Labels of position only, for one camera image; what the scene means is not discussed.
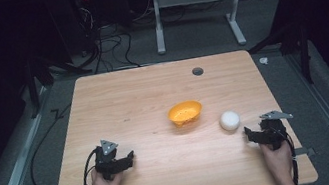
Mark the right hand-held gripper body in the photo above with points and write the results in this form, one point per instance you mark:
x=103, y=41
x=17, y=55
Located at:
x=274, y=130

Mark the white round ball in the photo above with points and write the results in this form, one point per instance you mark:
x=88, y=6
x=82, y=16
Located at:
x=229, y=120

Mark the dark computer tower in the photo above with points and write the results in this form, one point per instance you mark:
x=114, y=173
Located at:
x=76, y=22

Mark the orange plastic bowl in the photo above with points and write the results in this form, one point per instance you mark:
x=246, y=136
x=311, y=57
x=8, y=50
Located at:
x=185, y=112

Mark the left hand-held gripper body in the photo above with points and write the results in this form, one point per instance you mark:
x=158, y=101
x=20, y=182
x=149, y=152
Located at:
x=106, y=156

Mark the black tripod stand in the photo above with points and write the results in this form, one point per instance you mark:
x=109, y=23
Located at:
x=303, y=49
x=35, y=77

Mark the person's right hand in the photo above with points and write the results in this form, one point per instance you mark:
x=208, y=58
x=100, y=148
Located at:
x=279, y=163

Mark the grey tape tab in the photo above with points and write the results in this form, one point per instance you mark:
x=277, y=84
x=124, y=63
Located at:
x=306, y=151

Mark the small white crumpled scrap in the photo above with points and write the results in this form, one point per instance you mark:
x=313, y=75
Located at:
x=263, y=61

